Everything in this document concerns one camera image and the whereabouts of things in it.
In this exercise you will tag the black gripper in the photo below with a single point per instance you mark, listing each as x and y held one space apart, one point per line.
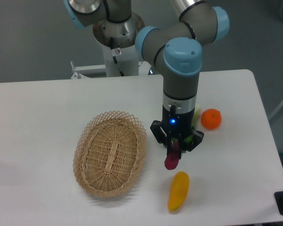
176 126

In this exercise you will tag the purple-red sweet potato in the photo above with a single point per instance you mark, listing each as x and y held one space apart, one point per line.
172 157

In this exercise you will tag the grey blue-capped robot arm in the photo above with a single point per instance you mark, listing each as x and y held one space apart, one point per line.
175 52

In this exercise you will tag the oval wicker basket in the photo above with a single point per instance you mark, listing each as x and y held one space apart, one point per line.
110 154

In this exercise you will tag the green bok choy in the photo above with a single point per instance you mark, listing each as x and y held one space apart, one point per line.
194 121

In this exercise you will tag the yellow mango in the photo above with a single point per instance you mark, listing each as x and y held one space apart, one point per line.
178 191

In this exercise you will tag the orange mandarin fruit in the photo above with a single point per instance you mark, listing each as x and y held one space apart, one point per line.
211 119

